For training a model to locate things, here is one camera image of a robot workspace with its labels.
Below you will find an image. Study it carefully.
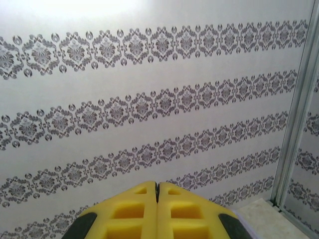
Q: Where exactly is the right aluminium corner post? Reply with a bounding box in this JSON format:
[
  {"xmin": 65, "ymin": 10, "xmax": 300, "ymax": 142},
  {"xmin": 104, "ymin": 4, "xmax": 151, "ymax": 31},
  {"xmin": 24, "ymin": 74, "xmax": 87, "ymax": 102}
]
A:
[{"xmin": 273, "ymin": 0, "xmax": 319, "ymax": 212}]

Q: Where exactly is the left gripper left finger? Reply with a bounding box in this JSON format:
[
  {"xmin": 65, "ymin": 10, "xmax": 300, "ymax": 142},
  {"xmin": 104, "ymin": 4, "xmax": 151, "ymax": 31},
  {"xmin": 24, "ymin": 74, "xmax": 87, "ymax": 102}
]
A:
[{"xmin": 63, "ymin": 180, "xmax": 158, "ymax": 239}]

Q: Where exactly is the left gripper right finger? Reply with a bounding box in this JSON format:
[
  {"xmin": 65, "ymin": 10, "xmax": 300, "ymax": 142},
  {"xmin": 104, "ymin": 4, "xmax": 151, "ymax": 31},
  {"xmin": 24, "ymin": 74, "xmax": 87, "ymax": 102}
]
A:
[{"xmin": 157, "ymin": 181, "xmax": 255, "ymax": 239}]

